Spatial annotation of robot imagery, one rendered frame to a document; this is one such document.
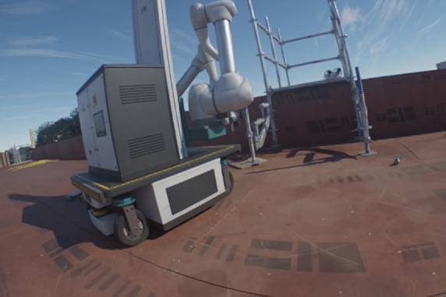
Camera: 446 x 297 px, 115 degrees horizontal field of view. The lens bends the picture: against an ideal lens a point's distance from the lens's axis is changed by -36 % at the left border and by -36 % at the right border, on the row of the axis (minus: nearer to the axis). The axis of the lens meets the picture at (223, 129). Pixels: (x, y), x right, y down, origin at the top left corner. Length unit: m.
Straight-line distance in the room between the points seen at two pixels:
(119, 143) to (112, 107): 0.15
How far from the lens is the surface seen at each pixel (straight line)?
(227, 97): 1.23
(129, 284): 0.89
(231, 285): 0.77
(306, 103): 2.90
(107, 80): 1.02
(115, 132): 0.99
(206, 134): 1.25
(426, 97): 3.12
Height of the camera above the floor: 0.53
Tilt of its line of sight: 4 degrees down
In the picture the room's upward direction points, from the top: 10 degrees counter-clockwise
